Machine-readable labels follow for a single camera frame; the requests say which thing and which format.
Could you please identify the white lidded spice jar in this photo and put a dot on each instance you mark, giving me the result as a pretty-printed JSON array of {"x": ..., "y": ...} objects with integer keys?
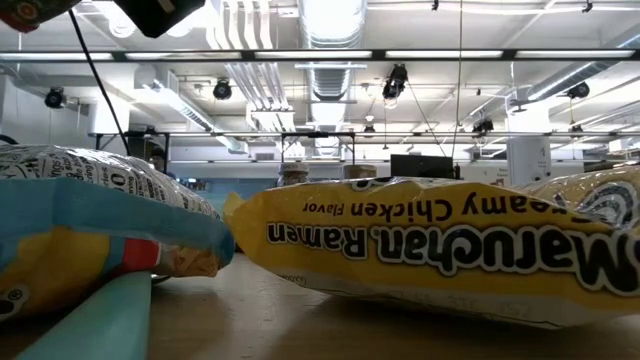
[{"x": 294, "y": 174}]

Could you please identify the furikake jar with tan lid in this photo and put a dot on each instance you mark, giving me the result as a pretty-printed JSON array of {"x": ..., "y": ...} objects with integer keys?
[{"x": 360, "y": 172}]

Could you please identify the yellow Maruchan ramen packet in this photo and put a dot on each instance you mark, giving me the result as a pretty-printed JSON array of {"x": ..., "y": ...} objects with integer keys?
[{"x": 400, "y": 260}]

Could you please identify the black monitor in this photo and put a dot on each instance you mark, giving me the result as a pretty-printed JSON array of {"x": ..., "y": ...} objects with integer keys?
[{"x": 422, "y": 167}]

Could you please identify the person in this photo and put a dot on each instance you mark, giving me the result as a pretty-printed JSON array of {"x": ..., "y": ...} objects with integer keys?
[{"x": 158, "y": 157}]

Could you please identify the white column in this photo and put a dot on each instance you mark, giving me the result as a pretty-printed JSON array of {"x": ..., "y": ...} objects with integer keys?
[{"x": 530, "y": 160}]

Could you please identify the light blue ramen packet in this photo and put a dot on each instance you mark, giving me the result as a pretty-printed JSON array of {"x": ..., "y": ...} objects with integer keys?
[{"x": 100, "y": 210}]

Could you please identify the distant black metal frame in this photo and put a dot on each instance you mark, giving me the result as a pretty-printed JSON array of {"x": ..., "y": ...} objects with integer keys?
[{"x": 312, "y": 134}]

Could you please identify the black ceiling camera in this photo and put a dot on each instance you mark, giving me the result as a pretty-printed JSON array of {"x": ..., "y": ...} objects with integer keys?
[
  {"x": 222, "y": 89},
  {"x": 579, "y": 90},
  {"x": 395, "y": 82},
  {"x": 55, "y": 97},
  {"x": 482, "y": 125}
]

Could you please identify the black overhead rail with lights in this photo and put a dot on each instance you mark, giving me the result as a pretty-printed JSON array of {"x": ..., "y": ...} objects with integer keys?
[{"x": 380, "y": 54}]

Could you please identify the silver ventilation duct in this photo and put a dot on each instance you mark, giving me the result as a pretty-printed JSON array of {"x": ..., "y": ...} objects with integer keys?
[{"x": 332, "y": 20}]

